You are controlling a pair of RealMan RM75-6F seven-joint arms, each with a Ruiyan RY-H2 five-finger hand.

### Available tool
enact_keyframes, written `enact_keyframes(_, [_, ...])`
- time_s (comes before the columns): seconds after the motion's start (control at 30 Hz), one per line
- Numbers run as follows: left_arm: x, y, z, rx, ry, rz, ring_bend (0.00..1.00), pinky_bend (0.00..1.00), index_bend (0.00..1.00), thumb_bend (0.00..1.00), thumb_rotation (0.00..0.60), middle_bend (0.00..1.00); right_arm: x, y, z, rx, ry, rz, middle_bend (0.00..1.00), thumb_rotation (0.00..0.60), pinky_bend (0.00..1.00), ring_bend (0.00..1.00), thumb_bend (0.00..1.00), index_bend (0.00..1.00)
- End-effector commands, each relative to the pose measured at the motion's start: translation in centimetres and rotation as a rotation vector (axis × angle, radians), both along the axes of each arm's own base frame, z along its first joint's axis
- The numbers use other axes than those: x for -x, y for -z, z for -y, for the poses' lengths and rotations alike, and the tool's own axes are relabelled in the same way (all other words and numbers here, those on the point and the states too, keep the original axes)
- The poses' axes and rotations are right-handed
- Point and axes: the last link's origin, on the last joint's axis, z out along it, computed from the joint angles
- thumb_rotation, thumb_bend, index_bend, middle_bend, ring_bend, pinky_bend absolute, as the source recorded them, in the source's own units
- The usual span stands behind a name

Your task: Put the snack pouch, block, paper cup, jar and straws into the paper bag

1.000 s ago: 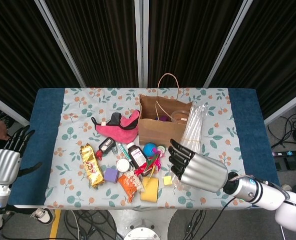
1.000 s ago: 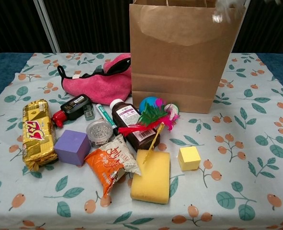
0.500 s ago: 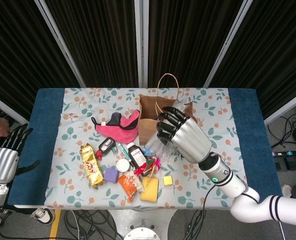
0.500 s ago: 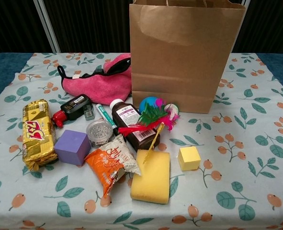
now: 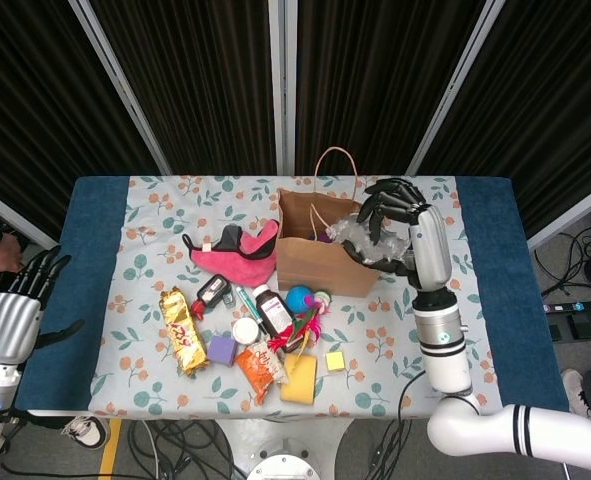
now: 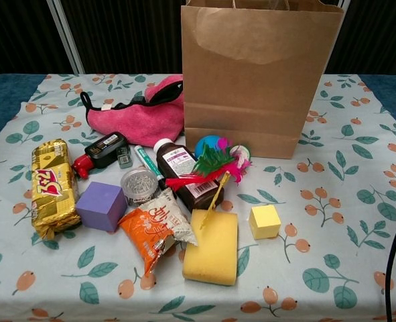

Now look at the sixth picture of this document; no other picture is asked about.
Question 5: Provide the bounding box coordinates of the brown medicine bottle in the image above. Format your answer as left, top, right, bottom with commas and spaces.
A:
153, 138, 225, 212

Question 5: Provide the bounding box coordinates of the blue ball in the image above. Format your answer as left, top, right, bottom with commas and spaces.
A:
194, 134, 226, 157

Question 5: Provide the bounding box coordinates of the colourful feather toy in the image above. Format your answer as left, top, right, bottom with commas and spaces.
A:
165, 137, 252, 229

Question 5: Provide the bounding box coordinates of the pink towel black trim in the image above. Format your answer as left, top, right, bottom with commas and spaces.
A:
79, 74, 185, 148

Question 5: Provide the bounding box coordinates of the black pleated partition panel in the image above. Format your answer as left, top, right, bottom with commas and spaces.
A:
323, 0, 396, 75
0, 0, 84, 75
55, 0, 187, 75

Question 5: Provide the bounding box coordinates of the round clear pin tin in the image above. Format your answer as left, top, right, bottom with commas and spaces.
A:
120, 167, 159, 207

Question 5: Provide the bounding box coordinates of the green white tube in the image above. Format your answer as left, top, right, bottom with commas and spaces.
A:
133, 144, 165, 184

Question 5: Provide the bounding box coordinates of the small yellow cube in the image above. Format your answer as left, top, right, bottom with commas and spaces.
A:
249, 205, 281, 239

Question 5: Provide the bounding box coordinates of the purple foam cube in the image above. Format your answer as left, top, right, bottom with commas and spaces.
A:
75, 181, 128, 233

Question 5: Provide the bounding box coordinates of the brown paper bag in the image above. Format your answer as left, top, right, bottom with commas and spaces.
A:
180, 0, 345, 160

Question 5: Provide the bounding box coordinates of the floral tablecloth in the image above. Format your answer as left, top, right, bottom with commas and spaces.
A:
0, 73, 396, 322

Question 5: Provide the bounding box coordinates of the yellow sponge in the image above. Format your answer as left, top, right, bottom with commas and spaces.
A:
182, 208, 239, 286

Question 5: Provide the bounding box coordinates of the orange snack packet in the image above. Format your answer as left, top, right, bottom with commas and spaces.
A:
117, 187, 198, 278

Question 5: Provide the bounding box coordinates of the blue table cover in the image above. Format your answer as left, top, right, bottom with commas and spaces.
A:
0, 73, 396, 150

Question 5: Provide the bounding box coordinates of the green white round toy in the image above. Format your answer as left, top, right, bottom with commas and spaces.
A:
233, 144, 252, 168

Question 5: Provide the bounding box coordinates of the gold biscuit pack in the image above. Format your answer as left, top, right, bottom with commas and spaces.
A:
31, 138, 82, 241

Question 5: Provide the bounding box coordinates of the black bottle red cap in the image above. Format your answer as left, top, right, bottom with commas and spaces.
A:
72, 131, 129, 180

